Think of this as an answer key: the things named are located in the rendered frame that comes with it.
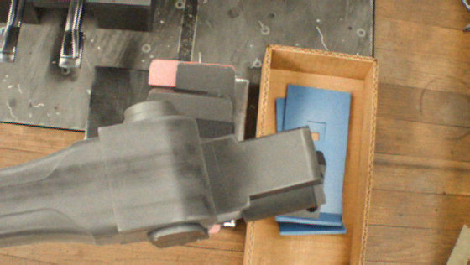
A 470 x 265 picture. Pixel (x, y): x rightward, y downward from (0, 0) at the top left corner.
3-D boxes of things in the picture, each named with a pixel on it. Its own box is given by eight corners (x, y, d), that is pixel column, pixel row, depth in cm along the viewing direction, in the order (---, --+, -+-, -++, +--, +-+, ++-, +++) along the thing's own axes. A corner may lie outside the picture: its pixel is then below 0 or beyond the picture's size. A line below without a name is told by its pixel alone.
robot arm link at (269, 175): (304, 110, 74) (296, 64, 62) (329, 222, 72) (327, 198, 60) (150, 147, 75) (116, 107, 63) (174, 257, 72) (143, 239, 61)
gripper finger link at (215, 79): (235, 49, 86) (237, 72, 77) (227, 129, 88) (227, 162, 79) (156, 42, 86) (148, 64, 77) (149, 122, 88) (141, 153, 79)
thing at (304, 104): (272, 224, 105) (274, 220, 102) (287, 85, 109) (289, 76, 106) (336, 231, 105) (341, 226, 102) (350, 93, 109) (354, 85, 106)
